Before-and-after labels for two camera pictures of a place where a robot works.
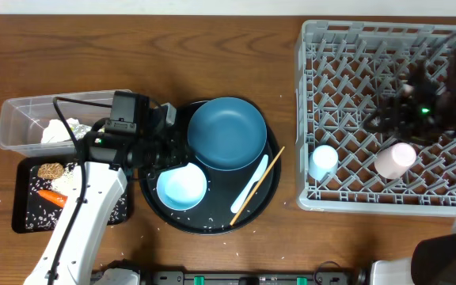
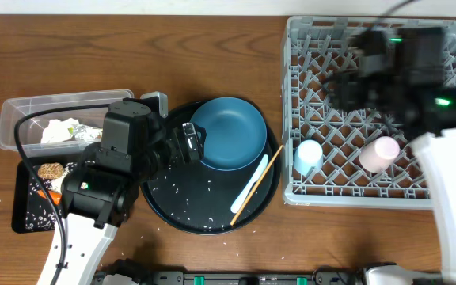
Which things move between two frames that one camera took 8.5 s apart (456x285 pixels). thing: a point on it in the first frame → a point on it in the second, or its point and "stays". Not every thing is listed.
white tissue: x=55 y=131 stays
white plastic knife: x=257 y=176 stays
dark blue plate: x=227 y=134 stays
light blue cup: x=323 y=160 → x=308 y=154
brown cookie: x=51 y=170 stays
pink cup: x=393 y=161 → x=379 y=154
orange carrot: x=54 y=197 stays
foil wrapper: x=79 y=130 stays
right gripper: x=392 y=118 → x=339 y=90
